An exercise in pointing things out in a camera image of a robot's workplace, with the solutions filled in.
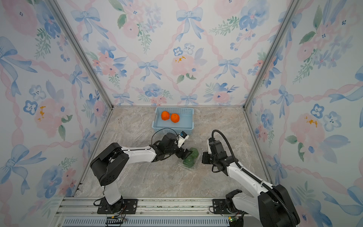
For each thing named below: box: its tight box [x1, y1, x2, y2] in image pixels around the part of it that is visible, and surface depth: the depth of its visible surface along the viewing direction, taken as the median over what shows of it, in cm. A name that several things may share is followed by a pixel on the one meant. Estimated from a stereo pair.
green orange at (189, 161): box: [182, 157, 196, 168], surface depth 86 cm
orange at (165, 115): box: [161, 110, 170, 121], surface depth 112 cm
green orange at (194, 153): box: [189, 147, 199, 160], surface depth 90 cm
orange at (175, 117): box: [170, 113, 181, 124], surface depth 109 cm
